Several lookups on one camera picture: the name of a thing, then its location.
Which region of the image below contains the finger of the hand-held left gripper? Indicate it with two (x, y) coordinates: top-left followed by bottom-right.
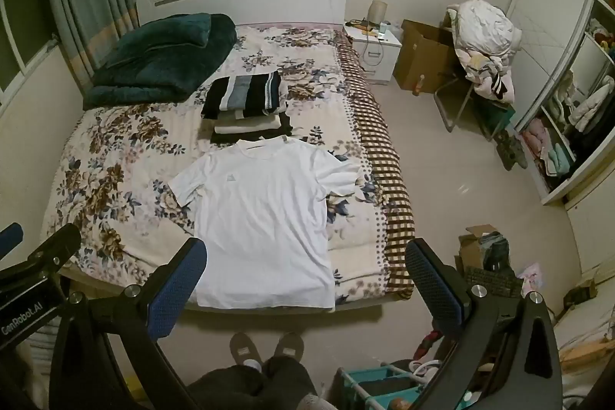
(0, 222), (25, 253)
(0, 224), (82, 282)

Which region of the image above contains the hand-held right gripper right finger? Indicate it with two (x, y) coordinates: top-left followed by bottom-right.
(405, 238), (563, 410)

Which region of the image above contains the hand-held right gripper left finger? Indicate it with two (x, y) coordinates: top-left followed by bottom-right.
(48, 237), (208, 410)

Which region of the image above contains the white t-shirt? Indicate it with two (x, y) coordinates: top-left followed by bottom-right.
(167, 137), (363, 311)

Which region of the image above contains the pile of crumpled clothes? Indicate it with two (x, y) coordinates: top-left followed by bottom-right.
(446, 0), (524, 101)

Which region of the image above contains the small open cardboard box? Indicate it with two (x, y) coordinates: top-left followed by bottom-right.
(456, 225), (512, 276)

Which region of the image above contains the red cloth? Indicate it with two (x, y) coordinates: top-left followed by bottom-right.
(417, 330), (443, 359)

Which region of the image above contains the black keyboard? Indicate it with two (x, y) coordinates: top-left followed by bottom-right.
(464, 268), (524, 298)

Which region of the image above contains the person's left slipper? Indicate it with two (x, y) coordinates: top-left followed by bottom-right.
(229, 333), (264, 372)

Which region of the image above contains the person's slipper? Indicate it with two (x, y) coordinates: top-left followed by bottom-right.
(271, 333), (304, 365)
(229, 333), (264, 372)

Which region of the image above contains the pink paper packet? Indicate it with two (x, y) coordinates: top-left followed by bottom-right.
(521, 263), (546, 294)

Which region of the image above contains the floral bed blanket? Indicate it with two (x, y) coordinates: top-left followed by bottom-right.
(41, 23), (416, 301)

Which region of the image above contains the teal storage cart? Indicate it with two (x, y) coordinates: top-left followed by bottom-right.
(336, 362), (462, 410)

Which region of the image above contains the person's right slipper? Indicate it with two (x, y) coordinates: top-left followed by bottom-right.
(271, 333), (304, 365)

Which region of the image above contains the person's right leg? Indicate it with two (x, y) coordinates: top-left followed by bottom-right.
(262, 355), (319, 410)

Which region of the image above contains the green fuzzy slipper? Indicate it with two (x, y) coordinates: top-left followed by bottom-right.
(495, 132), (517, 171)
(510, 136), (529, 166)

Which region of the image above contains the teal folded cloth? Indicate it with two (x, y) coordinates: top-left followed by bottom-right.
(545, 143), (575, 176)

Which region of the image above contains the pink folded cloth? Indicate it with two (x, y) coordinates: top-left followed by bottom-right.
(524, 122), (551, 156)

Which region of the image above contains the beige folded cloth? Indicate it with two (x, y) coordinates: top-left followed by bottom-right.
(214, 113), (283, 135)

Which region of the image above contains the white framed window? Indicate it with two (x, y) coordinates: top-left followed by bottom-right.
(0, 0), (59, 115)

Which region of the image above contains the metal folding chair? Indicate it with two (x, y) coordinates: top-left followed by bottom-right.
(434, 76), (515, 143)

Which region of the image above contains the black striped folded sweater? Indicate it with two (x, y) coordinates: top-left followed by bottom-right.
(201, 71), (289, 120)

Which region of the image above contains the dark green plush blanket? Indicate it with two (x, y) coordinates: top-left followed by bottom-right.
(83, 13), (237, 111)

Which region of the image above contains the large cardboard box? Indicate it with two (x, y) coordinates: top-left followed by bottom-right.
(393, 19), (463, 95)

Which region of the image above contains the white nightstand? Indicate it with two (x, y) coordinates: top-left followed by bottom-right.
(343, 23), (403, 85)

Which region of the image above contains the white hanging jacket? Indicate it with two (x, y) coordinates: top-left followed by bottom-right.
(572, 76), (615, 134)

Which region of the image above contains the white wardrobe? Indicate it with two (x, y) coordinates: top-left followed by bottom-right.
(504, 0), (615, 206)

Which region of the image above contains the small table lamp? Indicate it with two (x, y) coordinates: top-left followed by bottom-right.
(367, 0), (388, 27)

